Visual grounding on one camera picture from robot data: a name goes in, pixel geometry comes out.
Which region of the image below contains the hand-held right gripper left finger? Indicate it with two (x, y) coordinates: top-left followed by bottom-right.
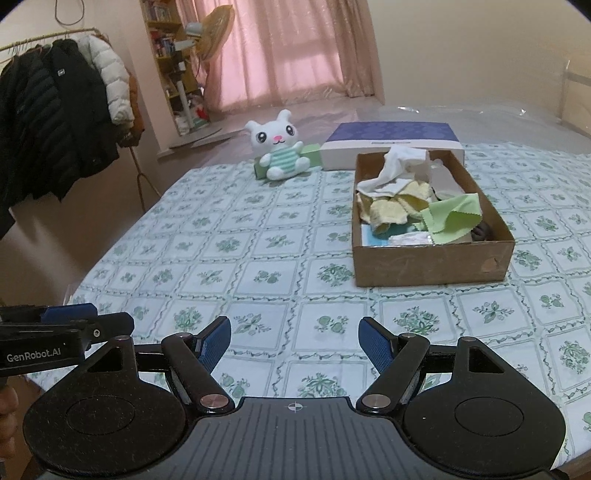
(74, 316), (236, 416)

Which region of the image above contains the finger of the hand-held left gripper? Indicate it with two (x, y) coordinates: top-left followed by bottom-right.
(0, 302), (98, 326)
(76, 311), (136, 348)

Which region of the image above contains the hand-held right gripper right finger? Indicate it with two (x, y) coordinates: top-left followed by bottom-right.
(355, 316), (518, 416)

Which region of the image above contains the brown cardboard box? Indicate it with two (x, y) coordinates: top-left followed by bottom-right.
(352, 148), (515, 288)

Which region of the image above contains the blue face mask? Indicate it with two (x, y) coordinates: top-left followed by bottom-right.
(361, 224), (393, 247)

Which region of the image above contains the pale yellow towel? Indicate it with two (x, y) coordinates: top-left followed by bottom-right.
(355, 180), (439, 236)

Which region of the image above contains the light green cloth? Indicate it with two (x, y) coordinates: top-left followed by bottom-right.
(420, 193), (484, 245)

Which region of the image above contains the white soft cloth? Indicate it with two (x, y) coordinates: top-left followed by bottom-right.
(356, 147), (444, 193)

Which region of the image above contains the person's left hand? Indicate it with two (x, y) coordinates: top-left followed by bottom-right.
(0, 388), (18, 433)

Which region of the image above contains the clothes rack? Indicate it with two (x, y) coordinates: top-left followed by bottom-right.
(0, 28), (162, 213)

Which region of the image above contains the black puffer jacket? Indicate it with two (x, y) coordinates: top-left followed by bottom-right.
(0, 55), (52, 238)
(34, 39), (122, 202)

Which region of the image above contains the small green box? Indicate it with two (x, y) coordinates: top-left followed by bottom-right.
(254, 143), (322, 181)

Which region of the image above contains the brown jacket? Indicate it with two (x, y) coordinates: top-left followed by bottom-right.
(117, 74), (145, 147)

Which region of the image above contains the purple white box lid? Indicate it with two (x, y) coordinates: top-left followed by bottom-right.
(320, 121), (465, 171)

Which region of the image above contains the white plush bunny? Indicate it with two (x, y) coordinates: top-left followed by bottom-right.
(244, 110), (311, 181)

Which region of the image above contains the white puffer jacket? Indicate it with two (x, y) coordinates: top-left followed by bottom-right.
(76, 33), (132, 124)

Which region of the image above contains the pink curtain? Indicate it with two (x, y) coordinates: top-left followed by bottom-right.
(191, 0), (386, 114)

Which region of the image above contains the standing fan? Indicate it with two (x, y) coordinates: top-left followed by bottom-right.
(168, 6), (236, 149)

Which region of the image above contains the wooden headboard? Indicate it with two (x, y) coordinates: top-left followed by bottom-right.
(556, 58), (591, 136)

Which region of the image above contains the black cable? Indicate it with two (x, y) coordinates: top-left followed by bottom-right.
(54, 0), (94, 27)

